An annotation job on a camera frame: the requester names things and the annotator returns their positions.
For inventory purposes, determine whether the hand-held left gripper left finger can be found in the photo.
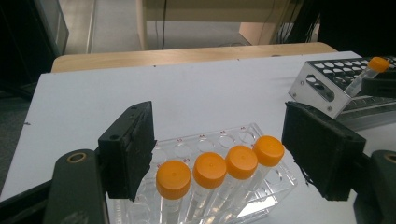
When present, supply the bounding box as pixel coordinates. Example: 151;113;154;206
97;100;157;200

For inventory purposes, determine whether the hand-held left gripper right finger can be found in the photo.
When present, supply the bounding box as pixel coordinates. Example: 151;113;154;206
281;101;368;202

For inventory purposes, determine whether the orange-capped clear tube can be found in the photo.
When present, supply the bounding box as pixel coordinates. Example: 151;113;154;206
155;160;192;224
183;151;228;224
211;145;260;224
344;56;390;98
236;134;286;216

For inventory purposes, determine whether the metal tube rack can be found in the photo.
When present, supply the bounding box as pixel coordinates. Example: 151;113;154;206
288;55;396;132

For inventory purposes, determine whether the clear plastic tube rack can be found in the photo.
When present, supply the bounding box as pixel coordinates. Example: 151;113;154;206
106;122;298;224

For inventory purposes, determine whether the white board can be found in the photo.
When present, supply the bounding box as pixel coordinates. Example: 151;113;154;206
0;50;396;224

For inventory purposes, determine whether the black tripod stand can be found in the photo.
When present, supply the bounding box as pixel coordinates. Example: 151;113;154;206
270;0;321;45

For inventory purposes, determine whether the wooden table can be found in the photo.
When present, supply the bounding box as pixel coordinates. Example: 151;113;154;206
50;41;338;74

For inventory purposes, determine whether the light wooden furniture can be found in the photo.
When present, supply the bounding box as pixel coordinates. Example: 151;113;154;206
134;0;312;51

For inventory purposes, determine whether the black hanging cable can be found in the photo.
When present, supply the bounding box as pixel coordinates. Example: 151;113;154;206
160;0;169;50

